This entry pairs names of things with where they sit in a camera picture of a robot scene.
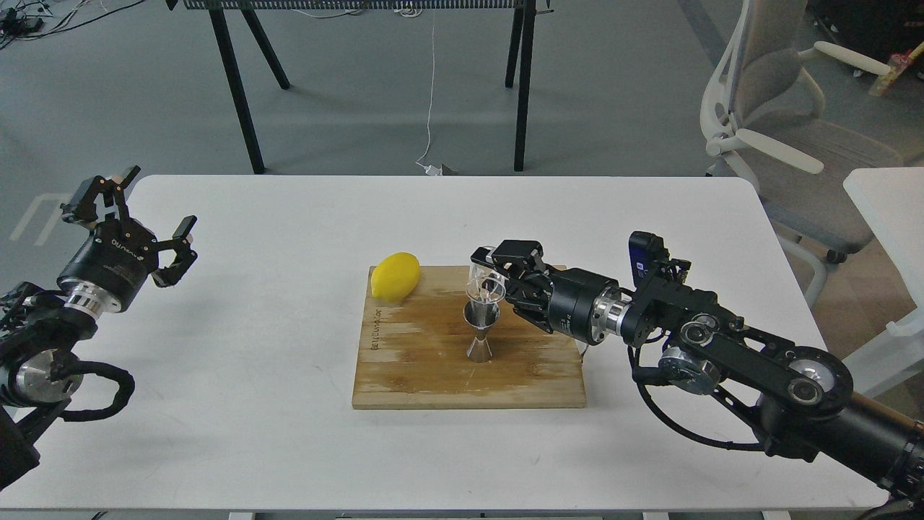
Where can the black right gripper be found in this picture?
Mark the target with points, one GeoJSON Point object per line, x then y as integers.
{"type": "Point", "coordinates": [554, 300]}

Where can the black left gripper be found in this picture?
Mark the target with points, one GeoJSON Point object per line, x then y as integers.
{"type": "Point", "coordinates": [120, 253]}

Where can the clear glass measuring cup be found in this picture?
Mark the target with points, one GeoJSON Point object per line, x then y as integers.
{"type": "Point", "coordinates": [484, 285]}

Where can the steel double jigger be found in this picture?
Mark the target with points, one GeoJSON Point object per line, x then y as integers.
{"type": "Point", "coordinates": [481, 317]}

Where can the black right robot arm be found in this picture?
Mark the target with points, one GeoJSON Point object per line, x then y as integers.
{"type": "Point", "coordinates": [798, 401]}

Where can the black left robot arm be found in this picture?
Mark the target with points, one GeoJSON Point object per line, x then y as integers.
{"type": "Point", "coordinates": [41, 327]}

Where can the yellow lemon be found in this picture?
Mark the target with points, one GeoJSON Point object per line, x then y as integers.
{"type": "Point", "coordinates": [395, 277]}

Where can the wooden cutting board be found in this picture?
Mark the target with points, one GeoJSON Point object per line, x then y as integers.
{"type": "Point", "coordinates": [412, 355]}

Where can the grey office chair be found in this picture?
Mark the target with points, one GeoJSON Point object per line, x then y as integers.
{"type": "Point", "coordinates": [761, 121]}

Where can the white side table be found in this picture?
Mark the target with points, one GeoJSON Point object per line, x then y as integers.
{"type": "Point", "coordinates": [891, 202]}

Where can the black metal frame table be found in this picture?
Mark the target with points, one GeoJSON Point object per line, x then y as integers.
{"type": "Point", "coordinates": [309, 78]}

